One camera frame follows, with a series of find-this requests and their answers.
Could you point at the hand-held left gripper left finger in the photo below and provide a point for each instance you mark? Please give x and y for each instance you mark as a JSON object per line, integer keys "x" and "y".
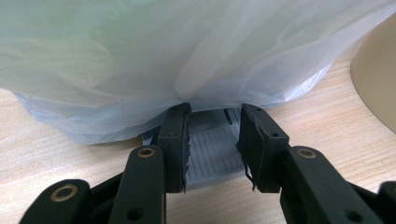
{"x": 174, "y": 149}

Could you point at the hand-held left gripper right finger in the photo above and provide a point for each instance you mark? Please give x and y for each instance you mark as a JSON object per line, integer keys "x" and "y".
{"x": 264, "y": 149}

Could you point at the white plastic trash bag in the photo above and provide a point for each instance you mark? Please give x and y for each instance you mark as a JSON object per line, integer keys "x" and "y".
{"x": 124, "y": 46}

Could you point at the beige container with perforated strainer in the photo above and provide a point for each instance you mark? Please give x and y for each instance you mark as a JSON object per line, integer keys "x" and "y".
{"x": 378, "y": 77}

